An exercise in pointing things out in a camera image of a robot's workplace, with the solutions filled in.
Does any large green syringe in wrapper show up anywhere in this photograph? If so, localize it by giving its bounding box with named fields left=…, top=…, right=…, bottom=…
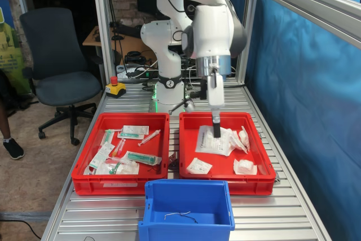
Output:
left=124, top=150, right=163, bottom=166

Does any thin wire piece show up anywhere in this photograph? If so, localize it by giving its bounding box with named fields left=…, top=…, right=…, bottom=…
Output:
left=164, top=211, right=200, bottom=224

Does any clear-wrapped white gauze bandage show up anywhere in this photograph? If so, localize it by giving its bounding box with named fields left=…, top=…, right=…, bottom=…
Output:
left=233, top=158, right=258, bottom=176

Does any aluminium frame post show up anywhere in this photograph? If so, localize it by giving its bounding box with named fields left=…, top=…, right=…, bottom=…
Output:
left=91, top=0, right=112, bottom=89
left=237, top=0, right=259, bottom=86

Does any packaged green syringe with label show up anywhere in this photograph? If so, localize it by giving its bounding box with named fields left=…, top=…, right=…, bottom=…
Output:
left=117, top=124, right=149, bottom=140

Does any white Fuhrmann bandage packet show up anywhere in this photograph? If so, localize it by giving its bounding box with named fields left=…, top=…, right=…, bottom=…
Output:
left=186, top=157, right=213, bottom=175
left=195, top=125, right=235, bottom=157

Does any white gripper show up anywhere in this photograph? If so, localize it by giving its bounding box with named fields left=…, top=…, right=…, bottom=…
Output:
left=207, top=67, right=226, bottom=138

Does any yellow emergency stop button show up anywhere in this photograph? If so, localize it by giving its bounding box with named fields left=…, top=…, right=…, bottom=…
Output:
left=105, top=76, right=127, bottom=99

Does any white box label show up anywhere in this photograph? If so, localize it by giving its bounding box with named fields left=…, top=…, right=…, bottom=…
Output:
left=103, top=182, right=138, bottom=188

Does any silver metal lever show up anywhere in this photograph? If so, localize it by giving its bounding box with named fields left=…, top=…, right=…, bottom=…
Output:
left=168, top=97, right=196, bottom=115

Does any green printed banner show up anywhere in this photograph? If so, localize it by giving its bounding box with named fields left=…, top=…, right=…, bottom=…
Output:
left=0, top=6, right=32, bottom=95

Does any black floor cable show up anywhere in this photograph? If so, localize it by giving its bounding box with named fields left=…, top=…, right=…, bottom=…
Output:
left=0, top=218, right=43, bottom=240

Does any orange tipped syringe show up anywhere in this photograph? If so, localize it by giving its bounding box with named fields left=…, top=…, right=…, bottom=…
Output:
left=112, top=138, right=127, bottom=157

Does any black shoe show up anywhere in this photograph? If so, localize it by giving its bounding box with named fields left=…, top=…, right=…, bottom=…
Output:
left=2, top=138, right=25, bottom=160

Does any dark grey office chair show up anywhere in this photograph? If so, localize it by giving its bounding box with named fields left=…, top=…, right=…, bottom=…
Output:
left=19, top=7, right=104, bottom=146

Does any blue curtain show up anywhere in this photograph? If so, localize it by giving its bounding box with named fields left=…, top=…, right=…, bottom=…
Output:
left=225, top=0, right=361, bottom=241

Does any wooden desk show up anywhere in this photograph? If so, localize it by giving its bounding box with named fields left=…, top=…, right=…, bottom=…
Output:
left=82, top=25, right=159, bottom=67

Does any metal corner bracket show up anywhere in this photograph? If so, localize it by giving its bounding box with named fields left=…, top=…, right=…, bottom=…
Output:
left=168, top=152, right=180, bottom=171

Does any white paper syringe packet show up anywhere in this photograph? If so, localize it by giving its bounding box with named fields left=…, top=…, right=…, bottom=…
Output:
left=89, top=142, right=116, bottom=169

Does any red plastic box with bandages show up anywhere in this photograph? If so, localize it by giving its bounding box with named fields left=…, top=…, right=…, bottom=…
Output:
left=179, top=111, right=276, bottom=196

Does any slanted aluminium frame beam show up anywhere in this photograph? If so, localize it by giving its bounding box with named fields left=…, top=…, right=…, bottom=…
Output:
left=249, top=0, right=361, bottom=51

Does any red plastic box with syringes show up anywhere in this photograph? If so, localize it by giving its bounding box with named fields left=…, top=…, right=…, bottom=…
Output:
left=71, top=112, right=170, bottom=196

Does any white gauze bandage pack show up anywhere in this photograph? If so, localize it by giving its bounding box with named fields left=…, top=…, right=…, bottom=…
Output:
left=238, top=125, right=251, bottom=147
left=227, top=129, right=241, bottom=151
left=236, top=141, right=250, bottom=154

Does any person's leg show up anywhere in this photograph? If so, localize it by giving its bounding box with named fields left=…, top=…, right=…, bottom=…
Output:
left=0, top=68, right=12, bottom=140

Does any clear plastic syringe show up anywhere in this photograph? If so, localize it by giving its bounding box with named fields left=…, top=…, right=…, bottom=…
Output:
left=137, top=129, right=161, bottom=147

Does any blue plastic box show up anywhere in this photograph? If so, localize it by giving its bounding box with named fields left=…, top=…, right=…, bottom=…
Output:
left=138, top=179, right=236, bottom=241

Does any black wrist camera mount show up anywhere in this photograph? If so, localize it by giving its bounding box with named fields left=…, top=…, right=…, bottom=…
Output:
left=199, top=79, right=209, bottom=100

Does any slim green syringe in wrapper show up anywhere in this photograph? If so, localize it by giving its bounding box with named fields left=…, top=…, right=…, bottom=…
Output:
left=100, top=128, right=115, bottom=149

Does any clear packet with green needle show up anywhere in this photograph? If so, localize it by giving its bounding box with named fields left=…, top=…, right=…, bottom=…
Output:
left=95, top=159, right=140, bottom=176

